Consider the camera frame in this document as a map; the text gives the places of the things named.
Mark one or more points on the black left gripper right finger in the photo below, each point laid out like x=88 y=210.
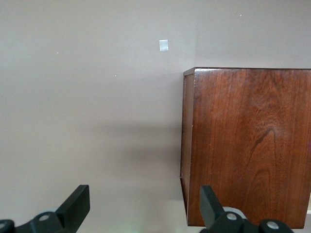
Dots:
x=211 y=213

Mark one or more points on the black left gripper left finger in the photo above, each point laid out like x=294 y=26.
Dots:
x=73 y=208

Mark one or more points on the dark wooden drawer cabinet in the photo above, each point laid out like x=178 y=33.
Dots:
x=243 y=145

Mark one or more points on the small tape patch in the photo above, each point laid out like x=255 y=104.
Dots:
x=163 y=45

